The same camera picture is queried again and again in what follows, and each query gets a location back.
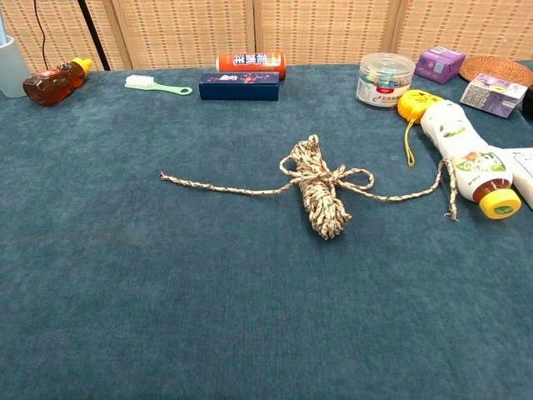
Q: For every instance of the navy blue rectangular box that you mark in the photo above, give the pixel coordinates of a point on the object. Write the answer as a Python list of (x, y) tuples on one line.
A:
[(237, 89)]

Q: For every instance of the teal tablecloth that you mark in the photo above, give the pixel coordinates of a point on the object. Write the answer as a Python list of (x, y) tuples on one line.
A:
[(166, 291)]

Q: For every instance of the orange drink can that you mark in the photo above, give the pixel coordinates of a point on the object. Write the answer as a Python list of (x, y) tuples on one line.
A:
[(250, 61)]

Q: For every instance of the clear jar of clips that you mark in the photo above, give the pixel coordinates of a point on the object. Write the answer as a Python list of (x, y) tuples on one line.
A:
[(383, 83)]

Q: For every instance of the yellow tape measure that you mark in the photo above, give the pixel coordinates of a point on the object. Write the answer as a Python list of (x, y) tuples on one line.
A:
[(412, 106)]

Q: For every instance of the mint green brush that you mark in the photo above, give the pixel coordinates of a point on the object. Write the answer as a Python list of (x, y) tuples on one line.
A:
[(139, 81)]

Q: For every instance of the bamboo folding screen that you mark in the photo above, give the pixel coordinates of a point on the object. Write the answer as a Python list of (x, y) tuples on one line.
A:
[(187, 29)]

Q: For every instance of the white bottle yellow cap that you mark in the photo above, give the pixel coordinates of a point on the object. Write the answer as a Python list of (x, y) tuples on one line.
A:
[(454, 137)]

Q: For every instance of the plain purple carton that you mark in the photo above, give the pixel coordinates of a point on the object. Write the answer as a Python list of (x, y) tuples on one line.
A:
[(439, 64)]

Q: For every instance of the black stand pole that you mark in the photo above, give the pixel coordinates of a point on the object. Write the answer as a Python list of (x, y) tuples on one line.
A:
[(93, 37)]

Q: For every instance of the amber bear syrup bottle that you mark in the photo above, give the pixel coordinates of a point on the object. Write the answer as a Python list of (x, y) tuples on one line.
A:
[(50, 85)]

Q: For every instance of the purple carton with photo print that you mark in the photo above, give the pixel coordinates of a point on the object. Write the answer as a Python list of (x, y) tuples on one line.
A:
[(491, 98)]

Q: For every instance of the white pouch red print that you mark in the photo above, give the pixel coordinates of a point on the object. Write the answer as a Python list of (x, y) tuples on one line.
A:
[(522, 171)]

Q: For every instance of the round woven rattan coaster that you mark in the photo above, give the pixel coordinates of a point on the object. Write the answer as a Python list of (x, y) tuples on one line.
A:
[(495, 68)]

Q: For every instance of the light blue plastic cup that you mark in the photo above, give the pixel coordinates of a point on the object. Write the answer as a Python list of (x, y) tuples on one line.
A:
[(12, 71)]

